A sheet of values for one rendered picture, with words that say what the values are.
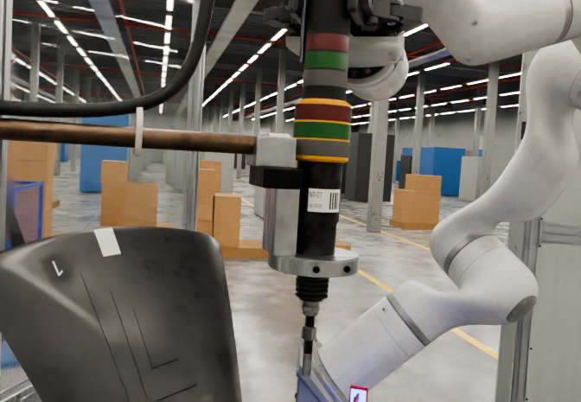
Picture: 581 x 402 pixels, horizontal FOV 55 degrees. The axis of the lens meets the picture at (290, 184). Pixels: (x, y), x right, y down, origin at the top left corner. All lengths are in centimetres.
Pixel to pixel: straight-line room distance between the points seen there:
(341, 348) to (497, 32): 65
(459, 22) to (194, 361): 49
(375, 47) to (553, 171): 58
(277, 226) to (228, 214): 758
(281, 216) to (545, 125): 67
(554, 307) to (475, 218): 126
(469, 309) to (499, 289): 6
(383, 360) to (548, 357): 132
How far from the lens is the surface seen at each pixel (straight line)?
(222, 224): 799
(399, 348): 109
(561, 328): 232
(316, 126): 40
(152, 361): 47
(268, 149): 39
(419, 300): 107
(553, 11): 78
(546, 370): 236
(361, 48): 48
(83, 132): 38
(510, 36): 74
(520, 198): 102
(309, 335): 44
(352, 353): 109
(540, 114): 101
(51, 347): 49
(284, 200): 40
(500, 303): 105
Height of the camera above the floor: 151
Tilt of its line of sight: 3 degrees down
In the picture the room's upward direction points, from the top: 3 degrees clockwise
